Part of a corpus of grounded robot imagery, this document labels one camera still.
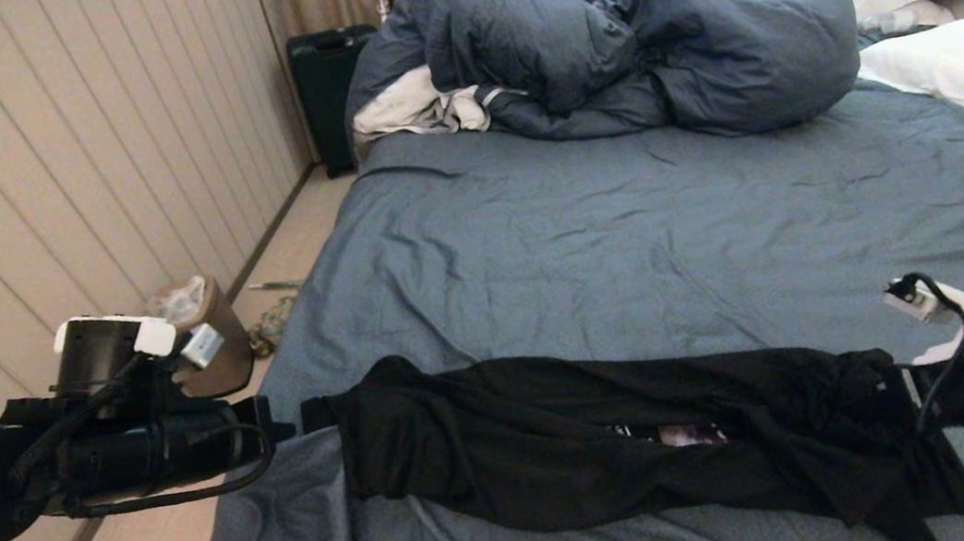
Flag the black moon print t-shirt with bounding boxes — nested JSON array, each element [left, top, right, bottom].
[[295, 282, 964, 541]]

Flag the multicoloured rag mop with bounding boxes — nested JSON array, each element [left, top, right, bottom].
[[242, 277, 317, 359]]

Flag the beige trash bin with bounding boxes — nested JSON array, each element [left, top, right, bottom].
[[153, 272, 260, 403]]

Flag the clear plastic bin bag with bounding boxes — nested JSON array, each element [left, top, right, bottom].
[[147, 274, 211, 329]]

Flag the black suitcase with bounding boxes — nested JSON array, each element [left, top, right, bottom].
[[283, 24, 395, 183]]

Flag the white crumpled cloth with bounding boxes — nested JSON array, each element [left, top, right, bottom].
[[346, 51, 534, 150]]

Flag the blue bed sheet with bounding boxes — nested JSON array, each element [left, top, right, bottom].
[[145, 58, 964, 541]]

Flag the dark blue duvet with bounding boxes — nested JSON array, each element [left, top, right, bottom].
[[330, 0, 873, 187]]

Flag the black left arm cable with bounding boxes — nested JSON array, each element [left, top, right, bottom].
[[54, 419, 282, 522]]

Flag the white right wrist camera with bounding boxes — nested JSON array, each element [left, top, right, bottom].
[[879, 268, 964, 368]]

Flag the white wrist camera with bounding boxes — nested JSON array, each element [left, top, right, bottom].
[[175, 321, 229, 371], [879, 268, 964, 368]]

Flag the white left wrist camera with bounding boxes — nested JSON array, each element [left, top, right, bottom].
[[175, 321, 229, 371]]

